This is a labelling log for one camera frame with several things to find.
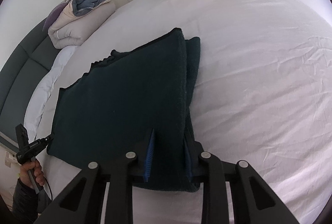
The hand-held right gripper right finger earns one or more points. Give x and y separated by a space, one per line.
188 159

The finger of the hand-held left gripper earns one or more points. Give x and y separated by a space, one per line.
45 141

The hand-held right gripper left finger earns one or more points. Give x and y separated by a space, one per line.
149 154

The dark green sweater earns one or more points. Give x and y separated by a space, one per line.
116 96

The person's left forearm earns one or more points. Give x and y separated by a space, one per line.
26 200

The person's left hand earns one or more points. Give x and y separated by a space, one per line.
39 172

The white pillow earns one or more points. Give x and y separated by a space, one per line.
44 89

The dark green padded headboard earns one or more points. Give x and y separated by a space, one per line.
23 63

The bed with white sheet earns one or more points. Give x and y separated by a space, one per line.
259 71

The folded beige comforter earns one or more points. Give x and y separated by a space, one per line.
75 26

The purple pillow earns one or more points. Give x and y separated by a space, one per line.
55 12

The grey blue blanket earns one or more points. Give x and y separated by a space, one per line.
90 2

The wall socket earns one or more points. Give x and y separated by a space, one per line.
9 159

